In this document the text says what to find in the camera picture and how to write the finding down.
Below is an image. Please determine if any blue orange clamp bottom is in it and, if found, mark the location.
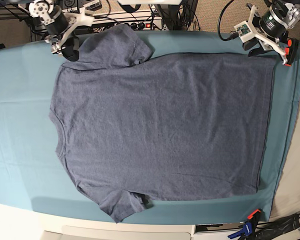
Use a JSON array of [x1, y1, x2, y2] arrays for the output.
[[227, 208, 262, 240]]

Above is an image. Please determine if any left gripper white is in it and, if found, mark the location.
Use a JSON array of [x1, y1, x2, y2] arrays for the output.
[[242, 3, 288, 65]]

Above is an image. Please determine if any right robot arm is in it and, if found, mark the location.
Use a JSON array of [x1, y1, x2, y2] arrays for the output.
[[6, 0, 95, 62]]

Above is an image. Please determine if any white overhead camera mount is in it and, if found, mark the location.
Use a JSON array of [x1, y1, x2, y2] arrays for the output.
[[117, 0, 182, 5]]

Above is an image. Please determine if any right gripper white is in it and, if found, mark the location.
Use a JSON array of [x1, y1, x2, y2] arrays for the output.
[[44, 9, 95, 62]]

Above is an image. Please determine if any black power strip red switch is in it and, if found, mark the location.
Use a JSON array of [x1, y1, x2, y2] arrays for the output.
[[124, 22, 162, 31]]

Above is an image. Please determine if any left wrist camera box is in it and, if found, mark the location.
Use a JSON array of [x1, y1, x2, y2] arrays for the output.
[[234, 21, 255, 43]]

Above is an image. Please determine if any black cable bundle bottom right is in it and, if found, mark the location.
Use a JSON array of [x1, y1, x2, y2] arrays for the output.
[[252, 211, 300, 240]]

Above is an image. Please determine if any black camera cable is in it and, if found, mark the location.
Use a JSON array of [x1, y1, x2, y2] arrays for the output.
[[216, 0, 238, 42]]

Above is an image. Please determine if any blue-grey heathered T-shirt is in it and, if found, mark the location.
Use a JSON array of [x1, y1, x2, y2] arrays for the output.
[[49, 24, 276, 222]]

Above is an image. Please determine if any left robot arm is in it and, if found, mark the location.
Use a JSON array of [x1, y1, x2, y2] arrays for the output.
[[235, 0, 300, 66]]

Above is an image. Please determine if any orange black clamp top right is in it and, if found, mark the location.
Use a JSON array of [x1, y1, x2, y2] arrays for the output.
[[283, 38, 299, 67]]

